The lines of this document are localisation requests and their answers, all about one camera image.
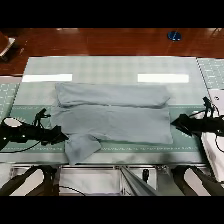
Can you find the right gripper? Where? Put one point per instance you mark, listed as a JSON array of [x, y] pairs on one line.
[[184, 124]]

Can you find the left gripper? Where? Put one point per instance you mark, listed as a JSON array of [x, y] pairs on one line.
[[55, 136]]

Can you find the grey-blue shirt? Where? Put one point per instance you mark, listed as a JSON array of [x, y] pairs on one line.
[[116, 123]]

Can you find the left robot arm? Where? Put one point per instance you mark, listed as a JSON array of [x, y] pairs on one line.
[[20, 133]]

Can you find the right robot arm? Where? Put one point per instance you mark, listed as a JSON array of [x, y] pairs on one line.
[[208, 125]]

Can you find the blue round object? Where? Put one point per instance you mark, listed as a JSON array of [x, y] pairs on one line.
[[174, 35]]

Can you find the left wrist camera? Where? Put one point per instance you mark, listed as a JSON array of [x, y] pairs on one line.
[[41, 115]]

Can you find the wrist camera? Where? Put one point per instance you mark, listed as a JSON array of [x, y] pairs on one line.
[[41, 115], [206, 101]]

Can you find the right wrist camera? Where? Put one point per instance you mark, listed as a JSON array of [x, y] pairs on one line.
[[206, 101]]

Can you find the silver frame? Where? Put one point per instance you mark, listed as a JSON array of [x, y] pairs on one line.
[[137, 185]]

